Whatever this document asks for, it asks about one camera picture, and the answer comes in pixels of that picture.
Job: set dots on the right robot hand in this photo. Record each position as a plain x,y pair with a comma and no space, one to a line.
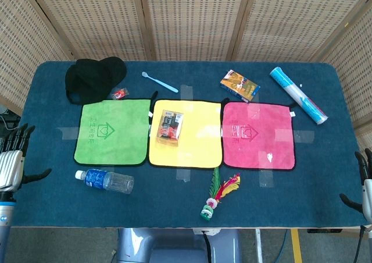
367,193

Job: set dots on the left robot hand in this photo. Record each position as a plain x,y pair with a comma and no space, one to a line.
11,167

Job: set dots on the red black packet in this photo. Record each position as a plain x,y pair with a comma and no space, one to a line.
170,127

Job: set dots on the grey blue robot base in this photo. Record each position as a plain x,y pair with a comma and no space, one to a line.
174,247

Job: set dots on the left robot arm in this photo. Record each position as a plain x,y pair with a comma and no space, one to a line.
5,216

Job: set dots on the green cloth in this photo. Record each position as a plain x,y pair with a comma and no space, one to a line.
116,135

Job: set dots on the pink cloth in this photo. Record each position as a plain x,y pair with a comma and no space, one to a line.
261,140

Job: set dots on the yellow cloth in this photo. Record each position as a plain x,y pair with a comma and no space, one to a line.
200,138

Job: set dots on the clear tape strip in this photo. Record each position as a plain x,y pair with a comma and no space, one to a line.
67,133
183,174
266,178
302,135
253,110
186,92

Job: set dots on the yellow floor tape line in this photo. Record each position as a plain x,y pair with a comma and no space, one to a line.
296,245

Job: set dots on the clear water bottle blue label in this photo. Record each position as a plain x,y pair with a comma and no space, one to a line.
107,181

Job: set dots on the blue white bag roll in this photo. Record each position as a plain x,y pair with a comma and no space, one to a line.
299,95

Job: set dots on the black cap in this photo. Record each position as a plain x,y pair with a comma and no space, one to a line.
93,79

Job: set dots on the white table leg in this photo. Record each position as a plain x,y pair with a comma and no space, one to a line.
258,245

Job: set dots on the woven wood screen panel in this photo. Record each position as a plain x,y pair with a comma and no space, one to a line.
26,42
194,18
290,18
96,18
354,56

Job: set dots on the small red snack packet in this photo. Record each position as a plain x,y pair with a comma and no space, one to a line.
120,93

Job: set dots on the colourful feather shuttlecock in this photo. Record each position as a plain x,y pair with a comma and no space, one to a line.
216,193

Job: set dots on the orange and blue carton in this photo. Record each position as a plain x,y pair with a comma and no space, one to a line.
239,85

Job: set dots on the light blue toothbrush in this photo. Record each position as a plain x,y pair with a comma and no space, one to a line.
162,83

